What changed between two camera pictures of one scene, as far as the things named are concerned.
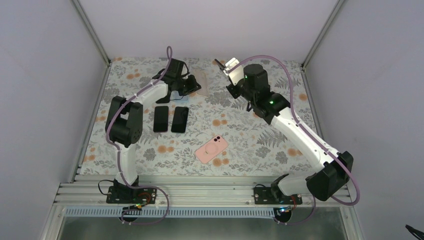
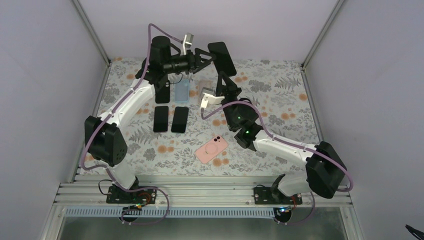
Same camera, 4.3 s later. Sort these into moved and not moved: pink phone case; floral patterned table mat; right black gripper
Moved: right black gripper
Not moved: pink phone case; floral patterned table mat
